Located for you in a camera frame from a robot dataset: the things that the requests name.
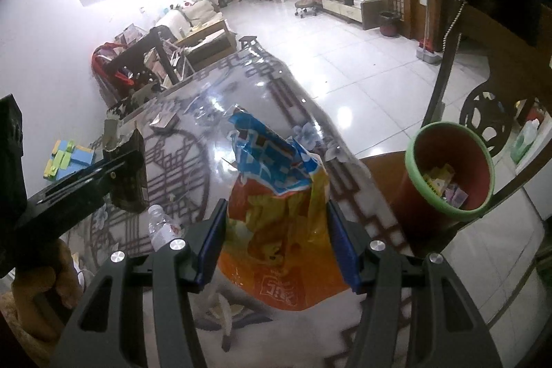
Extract purple snack bag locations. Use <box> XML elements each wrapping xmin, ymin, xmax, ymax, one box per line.
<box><xmin>444</xmin><ymin>183</ymin><xmax>469</xmax><ymax>207</ymax></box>

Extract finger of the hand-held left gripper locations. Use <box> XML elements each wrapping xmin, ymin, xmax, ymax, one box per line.
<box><xmin>17</xmin><ymin>159</ymin><xmax>115</xmax><ymax>239</ymax></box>

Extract white bead string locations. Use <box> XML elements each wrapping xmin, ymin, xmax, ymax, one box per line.
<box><xmin>441</xmin><ymin>0</ymin><xmax>467</xmax><ymax>52</ymax></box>

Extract clear plastic water bottle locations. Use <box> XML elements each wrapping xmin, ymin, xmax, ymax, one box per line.
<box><xmin>148</xmin><ymin>204</ymin><xmax>184</xmax><ymax>253</ymax></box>

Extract blue box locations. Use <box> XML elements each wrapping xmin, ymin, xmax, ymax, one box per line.
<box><xmin>43</xmin><ymin>139</ymin><xmax>96</xmax><ymax>182</ymax></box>

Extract red bag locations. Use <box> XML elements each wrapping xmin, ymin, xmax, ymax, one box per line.
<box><xmin>91</xmin><ymin>42</ymin><xmax>134</xmax><ymax>97</ymax></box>

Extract carved wooden chair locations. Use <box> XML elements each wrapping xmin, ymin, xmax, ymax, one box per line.
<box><xmin>358</xmin><ymin>0</ymin><xmax>552</xmax><ymax>261</ymax></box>

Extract yellow paper packet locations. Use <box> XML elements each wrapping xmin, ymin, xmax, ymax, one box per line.
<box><xmin>423</xmin><ymin>165</ymin><xmax>455</xmax><ymax>192</ymax></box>

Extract white covered sofa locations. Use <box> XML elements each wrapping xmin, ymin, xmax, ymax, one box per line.
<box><xmin>155</xmin><ymin>0</ymin><xmax>220</xmax><ymax>39</ymax></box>

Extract black white patterned cushion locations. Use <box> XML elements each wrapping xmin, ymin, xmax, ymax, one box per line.
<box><xmin>106</xmin><ymin>90</ymin><xmax>158</xmax><ymax>121</ymax></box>

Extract dark red waste basket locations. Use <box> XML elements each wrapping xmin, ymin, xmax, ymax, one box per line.
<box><xmin>379</xmin><ymin>11</ymin><xmax>402</xmax><ymax>38</ymax></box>

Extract round rolling stool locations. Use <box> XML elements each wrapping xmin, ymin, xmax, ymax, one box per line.
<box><xmin>294</xmin><ymin>0</ymin><xmax>317</xmax><ymax>19</ymax></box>

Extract orange blue snack bag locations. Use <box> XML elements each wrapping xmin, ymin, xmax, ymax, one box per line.
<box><xmin>216</xmin><ymin>104</ymin><xmax>350</xmax><ymax>312</ymax></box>

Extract red bin with green rim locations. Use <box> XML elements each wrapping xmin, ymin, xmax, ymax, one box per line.
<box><xmin>390</xmin><ymin>121</ymin><xmax>496</xmax><ymax>241</ymax></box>

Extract person's left forearm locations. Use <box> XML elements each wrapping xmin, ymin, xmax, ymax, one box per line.
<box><xmin>0</xmin><ymin>290</ymin><xmax>61</xmax><ymax>356</ymax></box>

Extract person's left hand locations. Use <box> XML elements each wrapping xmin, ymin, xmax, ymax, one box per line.
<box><xmin>12</xmin><ymin>241</ymin><xmax>82</xmax><ymax>345</ymax></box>

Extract green white bottle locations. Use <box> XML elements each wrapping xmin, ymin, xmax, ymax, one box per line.
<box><xmin>510</xmin><ymin>119</ymin><xmax>541</xmax><ymax>165</ymax></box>

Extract long television cabinet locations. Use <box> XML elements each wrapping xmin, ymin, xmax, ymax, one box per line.
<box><xmin>299</xmin><ymin>0</ymin><xmax>382</xmax><ymax>30</ymax></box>

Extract floor mop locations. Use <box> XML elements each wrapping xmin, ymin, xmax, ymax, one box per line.
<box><xmin>416</xmin><ymin>0</ymin><xmax>441</xmax><ymax>62</ymax></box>

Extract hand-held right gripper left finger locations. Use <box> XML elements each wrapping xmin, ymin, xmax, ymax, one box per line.
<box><xmin>52</xmin><ymin>199</ymin><xmax>228</xmax><ymax>368</ymax></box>

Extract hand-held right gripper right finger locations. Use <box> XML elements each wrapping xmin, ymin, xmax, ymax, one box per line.
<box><xmin>328</xmin><ymin>200</ymin><xmax>503</xmax><ymax>368</ymax></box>

